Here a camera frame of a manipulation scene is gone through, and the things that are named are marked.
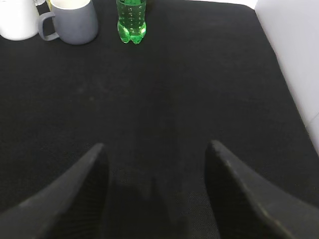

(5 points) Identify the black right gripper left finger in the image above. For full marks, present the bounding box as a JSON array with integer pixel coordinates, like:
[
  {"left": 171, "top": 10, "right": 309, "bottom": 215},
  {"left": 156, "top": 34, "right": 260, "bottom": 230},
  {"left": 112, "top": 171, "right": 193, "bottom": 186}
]
[{"left": 0, "top": 143, "right": 109, "bottom": 239}]

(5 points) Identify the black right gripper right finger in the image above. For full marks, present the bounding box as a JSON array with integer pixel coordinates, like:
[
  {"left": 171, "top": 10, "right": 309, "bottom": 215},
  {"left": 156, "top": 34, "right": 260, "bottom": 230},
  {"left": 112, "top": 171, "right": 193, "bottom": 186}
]
[{"left": 204, "top": 140, "right": 319, "bottom": 239}]

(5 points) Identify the green soda bottle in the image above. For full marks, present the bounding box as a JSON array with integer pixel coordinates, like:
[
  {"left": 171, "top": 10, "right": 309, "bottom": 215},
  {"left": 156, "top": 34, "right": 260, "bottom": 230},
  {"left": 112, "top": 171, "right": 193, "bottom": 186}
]
[{"left": 116, "top": 0, "right": 147, "bottom": 44}]

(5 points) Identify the grey mug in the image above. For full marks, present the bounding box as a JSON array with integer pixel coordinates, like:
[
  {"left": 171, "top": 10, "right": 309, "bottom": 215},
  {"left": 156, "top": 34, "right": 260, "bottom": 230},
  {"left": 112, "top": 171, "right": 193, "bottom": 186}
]
[{"left": 38, "top": 0, "right": 99, "bottom": 45}]

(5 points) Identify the white mug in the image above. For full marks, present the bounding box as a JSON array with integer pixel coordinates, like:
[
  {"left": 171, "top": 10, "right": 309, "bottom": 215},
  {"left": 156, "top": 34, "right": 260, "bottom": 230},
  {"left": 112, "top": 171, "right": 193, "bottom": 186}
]
[{"left": 0, "top": 0, "right": 39, "bottom": 41}]

